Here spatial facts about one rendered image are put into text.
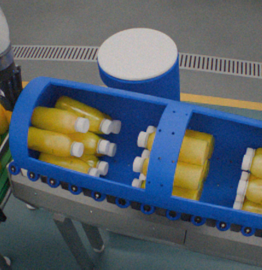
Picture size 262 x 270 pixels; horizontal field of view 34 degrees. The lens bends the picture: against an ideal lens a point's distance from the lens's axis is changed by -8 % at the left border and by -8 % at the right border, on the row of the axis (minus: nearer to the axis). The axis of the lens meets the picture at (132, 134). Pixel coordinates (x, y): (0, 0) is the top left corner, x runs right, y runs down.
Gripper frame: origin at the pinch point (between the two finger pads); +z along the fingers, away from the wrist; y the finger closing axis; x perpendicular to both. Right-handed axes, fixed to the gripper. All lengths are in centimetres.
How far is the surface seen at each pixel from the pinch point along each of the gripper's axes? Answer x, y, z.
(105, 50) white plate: 9.2, -42.0, 12.4
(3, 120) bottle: -18.1, -8.7, 20.2
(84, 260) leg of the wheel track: 6, 7, 95
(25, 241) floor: -36, 2, 116
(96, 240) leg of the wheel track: 6, -7, 100
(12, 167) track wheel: -3.9, 8.7, 19.0
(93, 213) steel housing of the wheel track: 23.8, 10.9, 28.7
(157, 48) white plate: 26, -48, 12
